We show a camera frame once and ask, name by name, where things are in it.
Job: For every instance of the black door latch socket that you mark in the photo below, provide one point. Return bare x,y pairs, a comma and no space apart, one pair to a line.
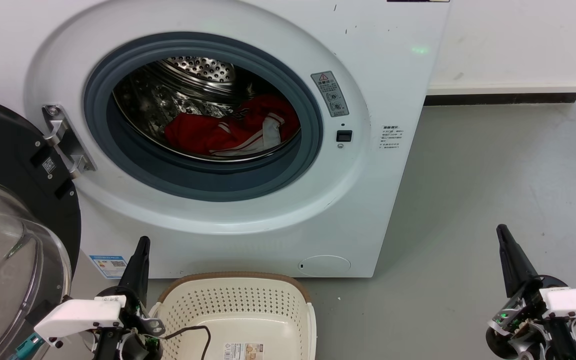
344,135

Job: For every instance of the silver metal door hinge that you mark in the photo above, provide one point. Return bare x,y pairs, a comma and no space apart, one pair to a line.
65,137

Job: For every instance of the grey warning sticker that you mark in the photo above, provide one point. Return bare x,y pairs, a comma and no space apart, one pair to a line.
330,93

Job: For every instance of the cream plastic laundry basket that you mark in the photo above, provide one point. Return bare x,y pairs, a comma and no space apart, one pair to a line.
248,310

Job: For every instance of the stainless steel washing machine drum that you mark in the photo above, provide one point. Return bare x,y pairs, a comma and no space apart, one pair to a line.
168,95

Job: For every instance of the white front-load washing machine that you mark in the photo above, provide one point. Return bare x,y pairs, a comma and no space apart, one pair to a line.
378,45

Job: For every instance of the white QR code sticker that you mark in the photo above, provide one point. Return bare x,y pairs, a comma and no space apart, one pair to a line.
49,165

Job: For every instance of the black baseboard strip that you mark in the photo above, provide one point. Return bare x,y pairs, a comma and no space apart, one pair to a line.
498,98

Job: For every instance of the washing machine glass door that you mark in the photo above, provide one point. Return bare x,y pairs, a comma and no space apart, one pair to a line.
3,150

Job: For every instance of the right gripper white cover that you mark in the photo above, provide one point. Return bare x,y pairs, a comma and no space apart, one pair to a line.
568,302

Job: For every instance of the red and white garment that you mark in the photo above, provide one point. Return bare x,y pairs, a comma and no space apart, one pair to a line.
203,131

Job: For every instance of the blue energy label sticker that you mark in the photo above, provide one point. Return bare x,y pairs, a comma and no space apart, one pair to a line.
109,265

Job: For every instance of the grey rubber door gasket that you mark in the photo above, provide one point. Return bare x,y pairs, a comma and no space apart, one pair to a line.
208,182

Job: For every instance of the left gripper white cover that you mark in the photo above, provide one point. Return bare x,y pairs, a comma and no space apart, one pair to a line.
78,316

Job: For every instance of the small printed text label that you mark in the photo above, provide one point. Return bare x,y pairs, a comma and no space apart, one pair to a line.
391,136

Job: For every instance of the round drain filter cover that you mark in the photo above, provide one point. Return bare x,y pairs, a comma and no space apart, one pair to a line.
324,265

